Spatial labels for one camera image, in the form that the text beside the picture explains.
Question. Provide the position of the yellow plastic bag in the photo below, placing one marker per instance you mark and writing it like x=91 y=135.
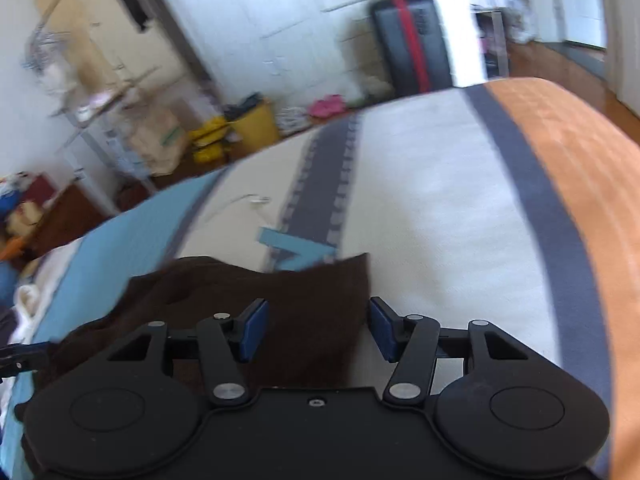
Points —
x=210 y=137

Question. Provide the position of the yellow trash bin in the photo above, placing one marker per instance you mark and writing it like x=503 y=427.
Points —
x=255 y=132

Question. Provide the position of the dark red gift bag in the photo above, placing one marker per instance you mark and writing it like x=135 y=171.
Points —
x=40 y=190

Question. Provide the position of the brown sweater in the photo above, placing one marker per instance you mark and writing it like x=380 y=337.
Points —
x=300 y=310

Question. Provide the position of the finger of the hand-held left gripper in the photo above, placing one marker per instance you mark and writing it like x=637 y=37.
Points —
x=20 y=352

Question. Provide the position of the small plush toys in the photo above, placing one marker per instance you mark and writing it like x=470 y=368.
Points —
x=22 y=215

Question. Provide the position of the brown paper bag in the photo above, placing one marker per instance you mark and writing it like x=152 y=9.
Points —
x=160 y=140

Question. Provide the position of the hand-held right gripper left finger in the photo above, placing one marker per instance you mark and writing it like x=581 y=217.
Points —
x=252 y=332

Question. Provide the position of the pink slippers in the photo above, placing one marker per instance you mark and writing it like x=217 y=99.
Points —
x=327 y=106

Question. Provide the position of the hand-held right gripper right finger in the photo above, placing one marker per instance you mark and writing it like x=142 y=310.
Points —
x=382 y=330

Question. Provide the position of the white wardrobe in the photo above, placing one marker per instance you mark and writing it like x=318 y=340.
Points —
x=280 y=10

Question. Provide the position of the white side table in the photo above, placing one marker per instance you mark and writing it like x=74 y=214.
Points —
x=100 y=105

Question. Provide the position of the cream fluffy cloth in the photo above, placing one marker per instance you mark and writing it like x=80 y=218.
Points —
x=30 y=300

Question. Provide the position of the storage shelf rack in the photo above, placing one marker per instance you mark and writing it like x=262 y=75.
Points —
x=492 y=5

